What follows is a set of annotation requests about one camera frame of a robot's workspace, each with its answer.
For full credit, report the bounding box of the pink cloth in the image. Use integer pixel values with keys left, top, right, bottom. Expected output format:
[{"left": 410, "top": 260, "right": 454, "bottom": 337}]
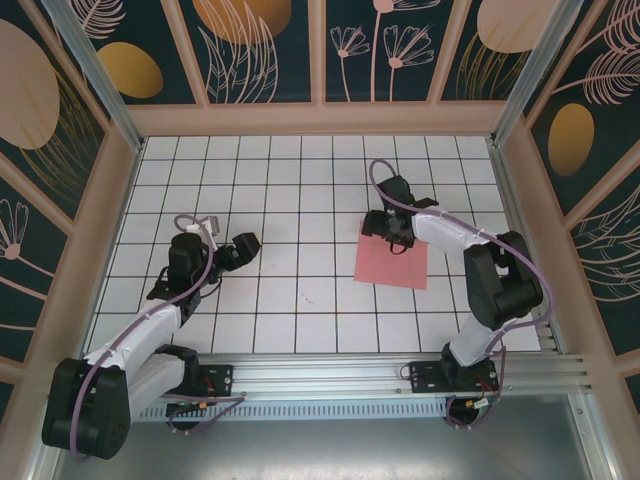
[{"left": 353, "top": 233, "right": 431, "bottom": 291}]

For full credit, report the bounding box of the grey metal base panel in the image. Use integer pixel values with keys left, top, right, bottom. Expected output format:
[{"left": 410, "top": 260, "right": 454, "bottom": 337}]
[{"left": 49, "top": 417, "right": 609, "bottom": 480}]

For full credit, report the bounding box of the aluminium side rail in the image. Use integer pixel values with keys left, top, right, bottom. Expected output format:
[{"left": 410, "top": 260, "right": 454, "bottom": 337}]
[{"left": 487, "top": 137, "right": 562, "bottom": 355}]

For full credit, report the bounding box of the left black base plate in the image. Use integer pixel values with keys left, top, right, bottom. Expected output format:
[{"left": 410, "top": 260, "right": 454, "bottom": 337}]
[{"left": 164, "top": 363, "right": 236, "bottom": 399}]

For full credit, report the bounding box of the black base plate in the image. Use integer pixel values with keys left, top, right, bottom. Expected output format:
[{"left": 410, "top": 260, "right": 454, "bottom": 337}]
[
  {"left": 408, "top": 359, "right": 501, "bottom": 396},
  {"left": 164, "top": 363, "right": 236, "bottom": 399}
]

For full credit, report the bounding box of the long aluminium mounting rail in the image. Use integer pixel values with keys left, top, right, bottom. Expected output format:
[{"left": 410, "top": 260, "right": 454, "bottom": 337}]
[{"left": 47, "top": 352, "right": 596, "bottom": 401}]

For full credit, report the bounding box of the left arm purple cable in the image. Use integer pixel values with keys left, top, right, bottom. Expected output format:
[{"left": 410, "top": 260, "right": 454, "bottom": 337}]
[{"left": 69, "top": 213, "right": 246, "bottom": 460}]

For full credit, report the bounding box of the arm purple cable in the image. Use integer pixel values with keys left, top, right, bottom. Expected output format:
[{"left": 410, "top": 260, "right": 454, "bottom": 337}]
[
  {"left": 369, "top": 158, "right": 555, "bottom": 432},
  {"left": 69, "top": 213, "right": 246, "bottom": 460}
]

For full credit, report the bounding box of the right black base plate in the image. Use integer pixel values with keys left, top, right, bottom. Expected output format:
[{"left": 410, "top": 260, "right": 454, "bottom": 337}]
[{"left": 408, "top": 359, "right": 501, "bottom": 396}]

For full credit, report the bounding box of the slotted metal cable strip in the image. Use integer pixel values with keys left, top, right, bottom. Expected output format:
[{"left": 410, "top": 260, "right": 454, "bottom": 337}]
[{"left": 134, "top": 397, "right": 451, "bottom": 421}]

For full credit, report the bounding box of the right aluminium corner post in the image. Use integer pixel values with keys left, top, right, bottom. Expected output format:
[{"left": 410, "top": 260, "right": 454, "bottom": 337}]
[{"left": 489, "top": 0, "right": 586, "bottom": 146}]

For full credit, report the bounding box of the aluminium corner post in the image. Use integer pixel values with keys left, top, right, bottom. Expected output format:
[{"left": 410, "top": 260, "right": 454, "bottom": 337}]
[
  {"left": 489, "top": 0, "right": 586, "bottom": 146},
  {"left": 39, "top": 0, "right": 146, "bottom": 151}
]

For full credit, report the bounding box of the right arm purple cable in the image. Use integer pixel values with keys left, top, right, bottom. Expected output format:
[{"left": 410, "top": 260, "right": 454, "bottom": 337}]
[{"left": 369, "top": 158, "right": 555, "bottom": 432}]

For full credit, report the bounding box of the left aluminium corner post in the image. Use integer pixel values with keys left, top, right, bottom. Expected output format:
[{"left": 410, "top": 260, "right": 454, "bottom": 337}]
[{"left": 39, "top": 0, "right": 146, "bottom": 151}]

